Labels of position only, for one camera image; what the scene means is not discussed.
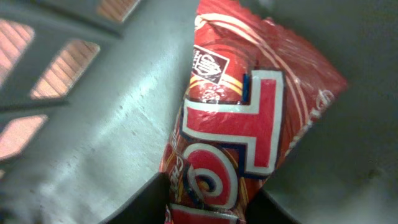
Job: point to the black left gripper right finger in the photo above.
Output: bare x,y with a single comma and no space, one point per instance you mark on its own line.
263,209

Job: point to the grey plastic basket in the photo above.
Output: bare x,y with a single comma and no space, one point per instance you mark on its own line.
111,91

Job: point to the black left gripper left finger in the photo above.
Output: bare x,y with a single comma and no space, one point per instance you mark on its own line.
146,206

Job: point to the red Top chocolate bar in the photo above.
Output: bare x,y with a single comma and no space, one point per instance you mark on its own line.
255,89

